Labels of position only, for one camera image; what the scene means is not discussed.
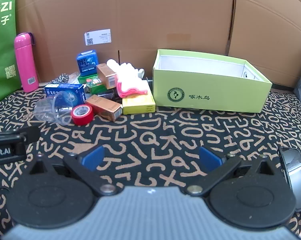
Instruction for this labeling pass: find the red tape roll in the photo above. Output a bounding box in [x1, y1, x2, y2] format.
[71, 104, 94, 126]

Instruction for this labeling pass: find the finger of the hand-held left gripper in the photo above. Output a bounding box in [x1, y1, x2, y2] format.
[0, 126, 40, 144]

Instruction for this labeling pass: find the clear plastic cup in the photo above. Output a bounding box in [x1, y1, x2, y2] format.
[34, 91, 75, 125]

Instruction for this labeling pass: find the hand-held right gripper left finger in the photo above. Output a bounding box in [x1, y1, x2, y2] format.
[28, 146, 117, 197]

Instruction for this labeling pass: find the black flat item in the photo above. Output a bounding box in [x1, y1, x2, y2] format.
[98, 90, 122, 103]

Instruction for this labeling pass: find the green picture-printed box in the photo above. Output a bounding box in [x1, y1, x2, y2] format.
[86, 78, 107, 95]

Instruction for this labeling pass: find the pink thermos bottle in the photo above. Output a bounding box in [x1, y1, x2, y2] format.
[14, 32, 39, 93]

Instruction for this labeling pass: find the blue medicine box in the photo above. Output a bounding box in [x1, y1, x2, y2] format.
[44, 83, 85, 107]

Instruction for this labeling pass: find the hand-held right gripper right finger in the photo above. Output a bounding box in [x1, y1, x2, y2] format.
[187, 146, 281, 197]

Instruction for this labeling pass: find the green printed shopping bag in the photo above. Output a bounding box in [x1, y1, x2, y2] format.
[0, 0, 23, 107]

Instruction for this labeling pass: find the black patterned mat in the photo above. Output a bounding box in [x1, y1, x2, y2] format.
[0, 87, 301, 240]

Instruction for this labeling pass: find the white glove with pink cuff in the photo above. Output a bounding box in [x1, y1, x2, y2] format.
[116, 76, 148, 98]

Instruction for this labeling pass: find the brown cosmetic box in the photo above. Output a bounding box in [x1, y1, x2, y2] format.
[96, 63, 118, 90]
[85, 95, 123, 122]

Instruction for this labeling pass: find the clear plastic packet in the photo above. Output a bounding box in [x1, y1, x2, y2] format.
[51, 72, 77, 84]

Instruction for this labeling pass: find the lime green shoebox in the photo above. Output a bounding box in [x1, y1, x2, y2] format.
[152, 49, 273, 113]

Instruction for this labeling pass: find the black smartphone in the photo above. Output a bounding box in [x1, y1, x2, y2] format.
[278, 147, 301, 212]

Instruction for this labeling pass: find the small blue box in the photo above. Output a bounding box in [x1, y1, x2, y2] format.
[76, 50, 99, 77]

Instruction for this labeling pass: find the large brown cardboard sheet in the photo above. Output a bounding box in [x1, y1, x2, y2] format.
[2, 0, 237, 83]

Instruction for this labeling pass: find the white shipping label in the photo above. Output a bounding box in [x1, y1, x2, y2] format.
[84, 29, 112, 46]

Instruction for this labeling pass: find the yellow flat box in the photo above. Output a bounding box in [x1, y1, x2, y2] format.
[122, 87, 156, 115]

